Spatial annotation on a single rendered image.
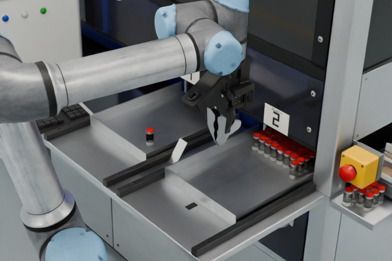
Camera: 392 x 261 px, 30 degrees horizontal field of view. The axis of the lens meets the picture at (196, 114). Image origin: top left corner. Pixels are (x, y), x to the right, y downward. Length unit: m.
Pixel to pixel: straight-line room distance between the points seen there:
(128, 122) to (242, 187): 0.44
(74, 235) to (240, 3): 0.57
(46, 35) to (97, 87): 1.10
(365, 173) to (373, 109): 0.18
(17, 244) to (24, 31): 1.10
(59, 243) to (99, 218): 1.42
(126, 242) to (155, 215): 1.03
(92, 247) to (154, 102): 0.85
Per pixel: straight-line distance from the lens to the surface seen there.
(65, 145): 2.03
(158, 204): 1.79
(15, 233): 3.16
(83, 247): 1.47
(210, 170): 1.91
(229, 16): 1.47
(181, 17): 1.42
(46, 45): 2.35
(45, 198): 1.50
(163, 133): 2.06
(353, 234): 2.06
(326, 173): 1.83
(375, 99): 1.83
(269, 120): 1.90
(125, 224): 2.74
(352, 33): 1.64
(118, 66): 1.26
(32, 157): 1.44
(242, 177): 1.89
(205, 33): 1.33
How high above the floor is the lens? 1.96
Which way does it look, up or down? 30 degrees down
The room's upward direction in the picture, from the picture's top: 1 degrees clockwise
